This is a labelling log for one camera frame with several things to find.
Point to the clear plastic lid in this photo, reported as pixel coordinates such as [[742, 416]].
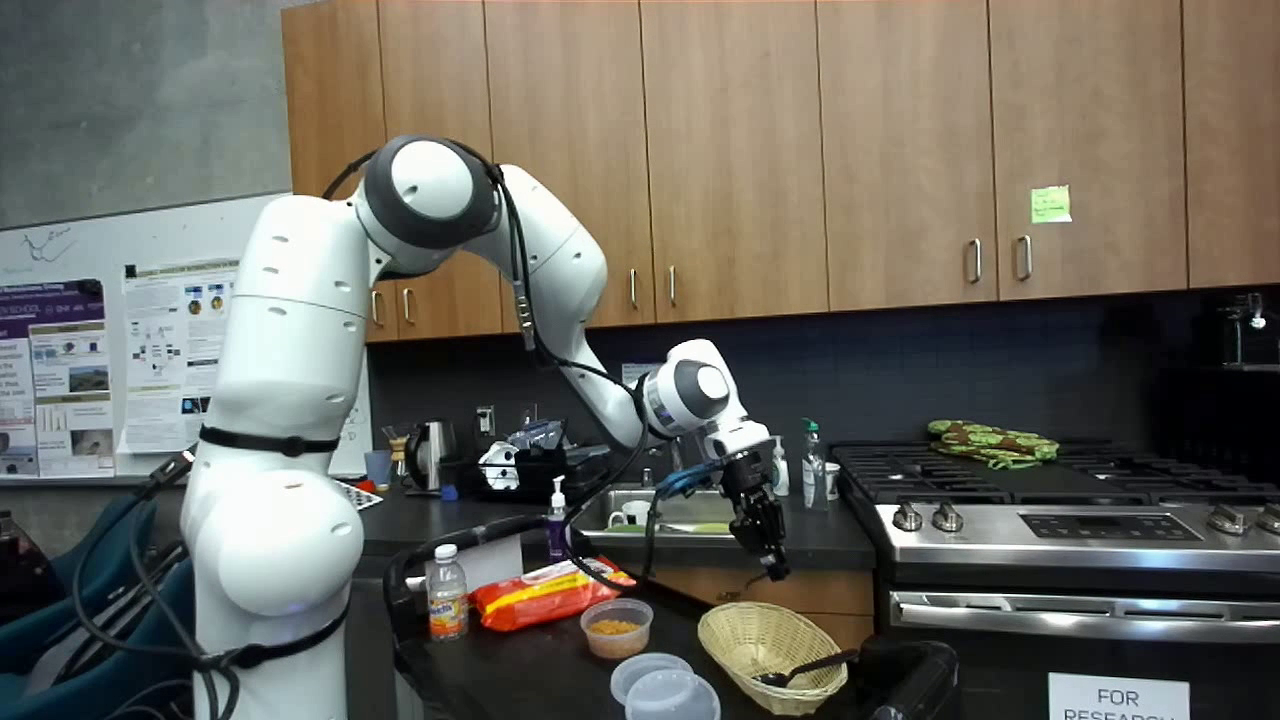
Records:
[[643, 665]]

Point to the woven wicker basket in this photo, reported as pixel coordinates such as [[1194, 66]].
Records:
[[751, 639]]

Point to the small bottle orange liquid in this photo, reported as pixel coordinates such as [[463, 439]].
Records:
[[447, 593]]

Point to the stainless steel sink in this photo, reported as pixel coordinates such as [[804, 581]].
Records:
[[706, 515]]

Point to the white soap pump bottle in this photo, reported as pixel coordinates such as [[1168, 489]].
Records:
[[781, 479]]

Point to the green sticky note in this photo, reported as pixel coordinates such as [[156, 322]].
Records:
[[1050, 206]]

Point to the clear spray bottle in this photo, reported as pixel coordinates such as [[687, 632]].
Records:
[[814, 464]]

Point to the purple soap dispenser bottle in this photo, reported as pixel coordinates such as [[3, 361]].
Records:
[[558, 520]]

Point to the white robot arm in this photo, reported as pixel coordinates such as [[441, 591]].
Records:
[[274, 541]]

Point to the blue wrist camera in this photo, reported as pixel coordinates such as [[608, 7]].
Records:
[[688, 479]]

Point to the white sign on oven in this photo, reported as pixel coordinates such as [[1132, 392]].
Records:
[[1117, 699]]

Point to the white poster on wall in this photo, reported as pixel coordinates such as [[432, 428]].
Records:
[[226, 335]]

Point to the wooden upper cabinets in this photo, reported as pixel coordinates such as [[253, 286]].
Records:
[[784, 157]]

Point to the orange snack bag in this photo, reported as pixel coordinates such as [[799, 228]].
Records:
[[549, 593]]

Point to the clear lunchbox with food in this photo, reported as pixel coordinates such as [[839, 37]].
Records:
[[617, 630]]

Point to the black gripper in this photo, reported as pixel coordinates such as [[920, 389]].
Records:
[[758, 516]]

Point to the stainless steel stove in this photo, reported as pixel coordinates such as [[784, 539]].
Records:
[[1096, 560]]

